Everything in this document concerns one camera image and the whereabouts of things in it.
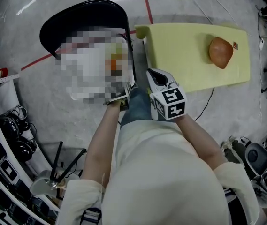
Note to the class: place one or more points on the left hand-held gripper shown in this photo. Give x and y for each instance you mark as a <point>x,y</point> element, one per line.
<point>124,95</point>

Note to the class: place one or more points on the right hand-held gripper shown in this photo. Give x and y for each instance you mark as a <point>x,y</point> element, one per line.
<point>170,102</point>

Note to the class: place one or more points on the brown wooden bowl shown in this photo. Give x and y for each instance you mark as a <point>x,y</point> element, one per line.
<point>221,53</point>

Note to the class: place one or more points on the small red packet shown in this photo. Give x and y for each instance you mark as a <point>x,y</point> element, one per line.
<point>235,45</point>

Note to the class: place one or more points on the person's right forearm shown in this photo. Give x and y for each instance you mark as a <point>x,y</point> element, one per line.
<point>201,142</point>

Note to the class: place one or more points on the person's left forearm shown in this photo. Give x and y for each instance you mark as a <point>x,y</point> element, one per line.
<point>100,144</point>

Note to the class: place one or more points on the table with yellow-green cloth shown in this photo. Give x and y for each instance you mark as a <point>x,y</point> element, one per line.
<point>182,55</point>

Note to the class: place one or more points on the person's blue jeans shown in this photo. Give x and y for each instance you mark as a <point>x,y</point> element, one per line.
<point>135,107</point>

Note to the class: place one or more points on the person's white shirt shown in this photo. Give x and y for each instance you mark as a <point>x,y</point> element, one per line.
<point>161,177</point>

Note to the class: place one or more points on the black folding chair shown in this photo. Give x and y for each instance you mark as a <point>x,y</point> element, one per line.
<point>77,10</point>

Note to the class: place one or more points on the white power strip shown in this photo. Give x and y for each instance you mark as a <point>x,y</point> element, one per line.
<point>261,43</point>

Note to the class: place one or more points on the black headset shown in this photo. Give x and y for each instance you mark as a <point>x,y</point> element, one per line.
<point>25,149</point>
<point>10,126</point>

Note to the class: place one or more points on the white storage shelf rack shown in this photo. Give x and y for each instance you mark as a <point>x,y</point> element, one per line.
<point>4,97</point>

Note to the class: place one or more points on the pale green chair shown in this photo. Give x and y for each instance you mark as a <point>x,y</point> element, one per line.
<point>39,184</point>

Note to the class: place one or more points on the grey moulded chair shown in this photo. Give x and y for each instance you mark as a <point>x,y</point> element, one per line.
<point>257,160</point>

